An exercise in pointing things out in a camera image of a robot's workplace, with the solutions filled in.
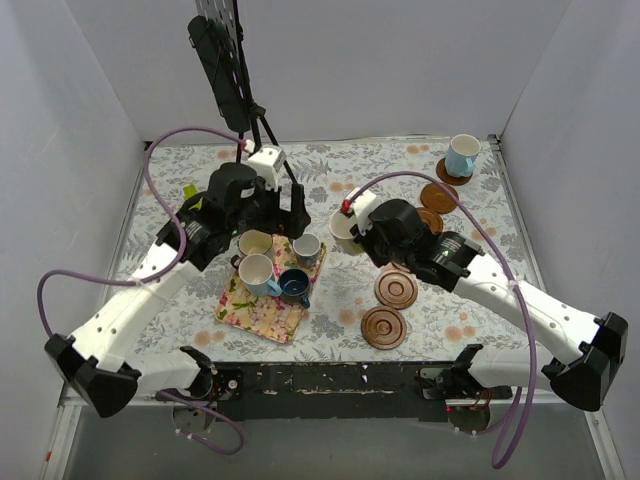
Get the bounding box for brown wooden coaster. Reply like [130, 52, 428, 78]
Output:
[420, 183, 459, 214]
[360, 306, 407, 350]
[416, 207, 444, 234]
[436, 158, 472, 186]
[391, 262, 411, 273]
[374, 270, 418, 310]

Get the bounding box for white mug green handle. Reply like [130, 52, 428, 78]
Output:
[329, 211, 364, 256]

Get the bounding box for cream enamel mug dark rim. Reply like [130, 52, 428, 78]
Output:
[230, 230, 274, 269]

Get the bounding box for white mug blue handle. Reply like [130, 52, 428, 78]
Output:
[238, 254, 282, 297]

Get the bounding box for white mug light blue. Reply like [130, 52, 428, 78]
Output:
[445, 134, 481, 178]

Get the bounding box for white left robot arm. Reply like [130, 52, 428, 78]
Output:
[44, 162, 311, 418]

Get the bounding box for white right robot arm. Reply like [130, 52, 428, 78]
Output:
[348, 192, 628, 411]

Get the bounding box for small grey patterned cup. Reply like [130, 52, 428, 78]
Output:
[292, 233, 322, 268]

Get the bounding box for floral table cloth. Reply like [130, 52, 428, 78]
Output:
[118, 139, 536, 362]

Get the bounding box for colourful toy blocks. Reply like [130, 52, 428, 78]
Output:
[183, 184, 198, 201]

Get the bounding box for dark blue mug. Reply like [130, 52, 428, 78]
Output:
[278, 268, 311, 309]

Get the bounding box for black tripod stand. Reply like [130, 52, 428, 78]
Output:
[235, 104, 298, 184]

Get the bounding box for floral serving tray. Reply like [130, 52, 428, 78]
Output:
[215, 235, 327, 344]

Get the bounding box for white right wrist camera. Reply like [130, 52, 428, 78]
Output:
[340, 188, 381, 236]

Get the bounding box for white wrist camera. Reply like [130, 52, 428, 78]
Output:
[247, 146, 286, 191]
[340, 188, 381, 236]

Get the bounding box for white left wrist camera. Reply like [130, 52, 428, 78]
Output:
[247, 146, 286, 191]

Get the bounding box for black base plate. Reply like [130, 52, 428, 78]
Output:
[154, 360, 514, 426]

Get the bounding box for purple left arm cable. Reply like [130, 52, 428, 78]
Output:
[37, 127, 251, 455]

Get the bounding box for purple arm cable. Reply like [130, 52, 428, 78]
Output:
[37, 127, 251, 455]
[344, 171, 539, 470]

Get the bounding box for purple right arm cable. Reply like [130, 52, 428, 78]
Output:
[344, 171, 539, 470]

